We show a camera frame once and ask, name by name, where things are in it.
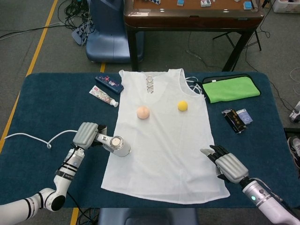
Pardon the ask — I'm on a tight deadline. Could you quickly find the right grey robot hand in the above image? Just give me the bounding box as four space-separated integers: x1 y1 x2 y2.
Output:
200 144 249 184

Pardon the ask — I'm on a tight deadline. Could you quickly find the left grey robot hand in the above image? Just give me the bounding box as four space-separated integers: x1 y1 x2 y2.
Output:
72 121 108 150

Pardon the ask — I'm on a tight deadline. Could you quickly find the white handheld steamer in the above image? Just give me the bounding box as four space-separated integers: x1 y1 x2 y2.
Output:
93 132 132 158

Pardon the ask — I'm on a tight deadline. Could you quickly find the white cable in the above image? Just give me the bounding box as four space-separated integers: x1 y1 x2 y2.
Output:
4 129 79 150

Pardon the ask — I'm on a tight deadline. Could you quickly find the white sleeveless shirt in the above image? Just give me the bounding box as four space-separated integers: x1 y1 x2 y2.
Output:
100 68 231 204

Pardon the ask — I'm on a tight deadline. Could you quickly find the white toothpaste tube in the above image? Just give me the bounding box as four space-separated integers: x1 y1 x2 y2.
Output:
88 85 119 108

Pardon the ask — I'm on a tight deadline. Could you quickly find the dark teal table cover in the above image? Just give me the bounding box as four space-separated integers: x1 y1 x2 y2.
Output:
0 71 300 209

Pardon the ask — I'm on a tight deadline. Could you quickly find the black gold-lettered packet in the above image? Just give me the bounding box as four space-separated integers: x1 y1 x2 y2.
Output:
221 108 248 135

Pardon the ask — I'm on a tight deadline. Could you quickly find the small blue-grey packet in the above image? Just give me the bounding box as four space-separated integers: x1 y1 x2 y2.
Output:
236 108 254 124

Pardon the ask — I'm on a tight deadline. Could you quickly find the navy printed carton box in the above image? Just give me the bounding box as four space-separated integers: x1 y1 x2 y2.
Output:
95 74 124 95

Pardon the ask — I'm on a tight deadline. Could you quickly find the peach foam ball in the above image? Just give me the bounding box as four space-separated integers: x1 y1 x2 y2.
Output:
136 105 151 120

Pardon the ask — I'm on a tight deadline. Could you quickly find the grey pink sneaker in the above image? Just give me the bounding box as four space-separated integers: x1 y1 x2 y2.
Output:
286 136 300 168

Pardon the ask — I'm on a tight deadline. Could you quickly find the black trouser leg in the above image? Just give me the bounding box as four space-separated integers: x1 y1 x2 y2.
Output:
283 127 300 142

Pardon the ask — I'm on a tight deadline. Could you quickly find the green microfiber cloth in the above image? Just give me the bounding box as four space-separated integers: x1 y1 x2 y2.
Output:
202 74 261 104

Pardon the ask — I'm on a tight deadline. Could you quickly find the yellow foam ball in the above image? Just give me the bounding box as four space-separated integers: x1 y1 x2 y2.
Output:
177 100 189 112

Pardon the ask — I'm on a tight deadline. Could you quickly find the grey power strip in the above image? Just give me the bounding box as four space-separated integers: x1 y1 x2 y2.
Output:
71 22 97 46

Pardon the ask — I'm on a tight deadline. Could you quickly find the blue standing machine body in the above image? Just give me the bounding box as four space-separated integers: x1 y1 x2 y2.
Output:
85 0 145 64

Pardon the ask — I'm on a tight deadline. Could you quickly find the brown mahjong table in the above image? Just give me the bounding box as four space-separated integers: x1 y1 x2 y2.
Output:
123 0 265 72

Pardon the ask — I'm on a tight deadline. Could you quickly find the white storage box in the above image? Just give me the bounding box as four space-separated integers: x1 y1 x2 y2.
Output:
271 0 300 14

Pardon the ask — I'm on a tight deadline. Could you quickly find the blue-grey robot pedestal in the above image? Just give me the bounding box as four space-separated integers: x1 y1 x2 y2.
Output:
97 207 199 225

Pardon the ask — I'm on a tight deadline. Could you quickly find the long black floor cable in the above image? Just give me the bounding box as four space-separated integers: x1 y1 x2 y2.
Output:
0 22 78 39

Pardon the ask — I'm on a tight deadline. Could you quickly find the black floor cable bundle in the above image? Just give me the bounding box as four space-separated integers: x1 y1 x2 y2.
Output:
56 0 96 36

